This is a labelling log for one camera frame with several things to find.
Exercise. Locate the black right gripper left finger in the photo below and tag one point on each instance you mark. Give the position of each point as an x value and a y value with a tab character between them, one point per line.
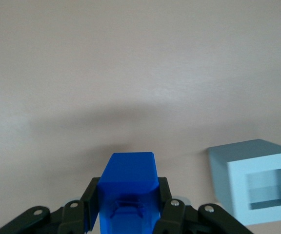
69	217

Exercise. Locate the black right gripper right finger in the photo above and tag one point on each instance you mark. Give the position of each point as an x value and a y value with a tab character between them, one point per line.
179	219

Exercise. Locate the blue plastic block part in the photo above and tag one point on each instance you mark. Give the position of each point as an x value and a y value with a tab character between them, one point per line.
128	175

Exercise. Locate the gray square base with hole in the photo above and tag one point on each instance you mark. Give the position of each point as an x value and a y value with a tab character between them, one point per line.
235	185

